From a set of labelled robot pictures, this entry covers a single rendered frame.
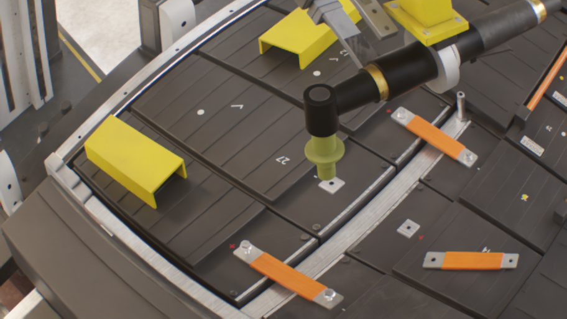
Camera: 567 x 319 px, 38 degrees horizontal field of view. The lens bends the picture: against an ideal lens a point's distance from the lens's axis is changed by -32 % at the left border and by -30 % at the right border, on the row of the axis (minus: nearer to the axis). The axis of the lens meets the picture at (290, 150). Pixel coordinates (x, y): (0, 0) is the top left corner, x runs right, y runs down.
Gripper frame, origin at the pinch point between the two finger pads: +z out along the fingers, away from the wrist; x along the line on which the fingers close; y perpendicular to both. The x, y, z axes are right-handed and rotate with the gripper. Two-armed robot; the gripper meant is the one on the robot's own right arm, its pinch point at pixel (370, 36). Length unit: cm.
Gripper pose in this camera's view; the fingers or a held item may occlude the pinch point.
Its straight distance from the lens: 119.5
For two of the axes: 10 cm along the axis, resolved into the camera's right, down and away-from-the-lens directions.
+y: -8.4, 4.2, -3.3
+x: 2.0, -3.3, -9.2
